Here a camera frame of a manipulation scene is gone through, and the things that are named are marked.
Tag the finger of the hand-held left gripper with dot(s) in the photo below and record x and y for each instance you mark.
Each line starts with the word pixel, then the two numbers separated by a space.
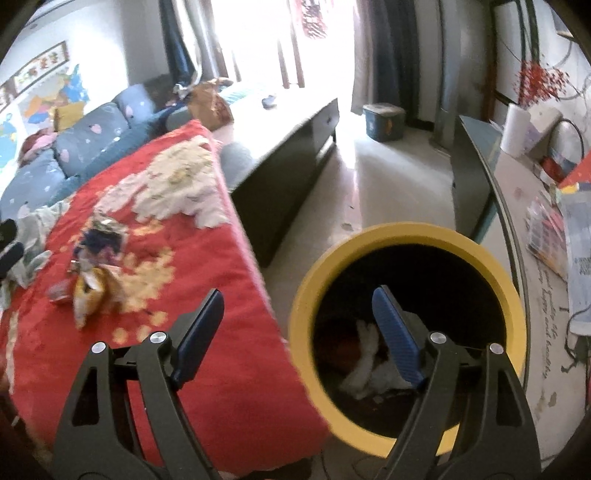
pixel 10 258

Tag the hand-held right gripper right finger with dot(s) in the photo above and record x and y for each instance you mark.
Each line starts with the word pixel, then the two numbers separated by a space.
pixel 395 341

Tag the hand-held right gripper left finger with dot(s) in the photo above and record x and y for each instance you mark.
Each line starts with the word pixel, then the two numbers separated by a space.
pixel 201 332

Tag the white plastic bag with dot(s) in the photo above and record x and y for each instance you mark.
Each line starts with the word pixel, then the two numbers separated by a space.
pixel 364 364

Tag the small silver wrapper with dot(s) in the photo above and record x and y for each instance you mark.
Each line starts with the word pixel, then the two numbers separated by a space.
pixel 59 294

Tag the purple snack wrapper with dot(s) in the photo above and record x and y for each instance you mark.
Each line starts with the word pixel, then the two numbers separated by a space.
pixel 99 242

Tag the yellow snack wrapper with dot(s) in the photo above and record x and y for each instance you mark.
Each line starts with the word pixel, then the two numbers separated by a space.
pixel 94 295

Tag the yellow round trash bin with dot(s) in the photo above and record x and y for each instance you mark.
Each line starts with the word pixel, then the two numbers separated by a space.
pixel 415 233

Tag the grey-green cloth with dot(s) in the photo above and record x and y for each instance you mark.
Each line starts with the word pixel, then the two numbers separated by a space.
pixel 37 235

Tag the red floral blanket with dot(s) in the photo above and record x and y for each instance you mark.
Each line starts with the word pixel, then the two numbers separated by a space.
pixel 240 415

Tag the pile of pink clothes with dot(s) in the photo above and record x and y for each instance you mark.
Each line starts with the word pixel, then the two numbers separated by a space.
pixel 39 143

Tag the world map poster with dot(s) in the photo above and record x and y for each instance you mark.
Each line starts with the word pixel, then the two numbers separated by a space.
pixel 8 138

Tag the blue patterned sofa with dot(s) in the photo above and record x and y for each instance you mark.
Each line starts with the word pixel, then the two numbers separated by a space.
pixel 92 138

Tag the yellow cushion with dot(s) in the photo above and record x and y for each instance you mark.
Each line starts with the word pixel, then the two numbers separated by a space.
pixel 69 117

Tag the framed embroidery picture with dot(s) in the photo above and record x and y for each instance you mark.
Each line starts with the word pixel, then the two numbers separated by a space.
pixel 5 92
pixel 41 64

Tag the colourful country map poster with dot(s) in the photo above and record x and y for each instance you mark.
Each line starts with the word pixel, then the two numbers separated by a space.
pixel 55 94

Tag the glass-top television cabinet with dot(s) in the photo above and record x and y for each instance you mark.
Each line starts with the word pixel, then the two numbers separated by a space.
pixel 471 184

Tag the colour swatch cards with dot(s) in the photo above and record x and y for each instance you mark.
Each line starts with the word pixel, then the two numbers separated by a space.
pixel 547 235

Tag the wooden coffee table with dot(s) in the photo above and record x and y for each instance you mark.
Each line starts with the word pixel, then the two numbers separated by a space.
pixel 286 152

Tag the blue white booklet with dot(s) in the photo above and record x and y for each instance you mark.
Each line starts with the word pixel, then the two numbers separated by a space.
pixel 579 258

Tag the blue lidded bucket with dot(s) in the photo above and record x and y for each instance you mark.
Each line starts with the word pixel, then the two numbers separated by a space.
pixel 383 124

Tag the brown paper bag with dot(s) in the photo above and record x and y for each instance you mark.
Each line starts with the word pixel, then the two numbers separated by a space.
pixel 210 106

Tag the small dark object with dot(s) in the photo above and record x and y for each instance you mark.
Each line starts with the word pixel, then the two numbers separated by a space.
pixel 268 100

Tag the white paper towel roll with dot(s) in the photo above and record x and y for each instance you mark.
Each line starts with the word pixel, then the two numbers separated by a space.
pixel 515 129

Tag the red flat box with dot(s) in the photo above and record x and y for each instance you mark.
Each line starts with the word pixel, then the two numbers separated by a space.
pixel 579 175

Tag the grey standing air conditioner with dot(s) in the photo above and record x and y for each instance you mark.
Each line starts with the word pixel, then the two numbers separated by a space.
pixel 447 83

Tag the white box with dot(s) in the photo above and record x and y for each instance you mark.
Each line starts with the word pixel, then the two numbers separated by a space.
pixel 545 124

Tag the dark blue curtain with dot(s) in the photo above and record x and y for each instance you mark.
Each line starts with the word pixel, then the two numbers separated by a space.
pixel 180 41

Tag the grey purple curtain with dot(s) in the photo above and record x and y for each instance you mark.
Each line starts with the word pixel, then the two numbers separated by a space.
pixel 397 60

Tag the hanging laundry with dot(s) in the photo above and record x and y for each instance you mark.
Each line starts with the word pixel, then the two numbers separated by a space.
pixel 314 18

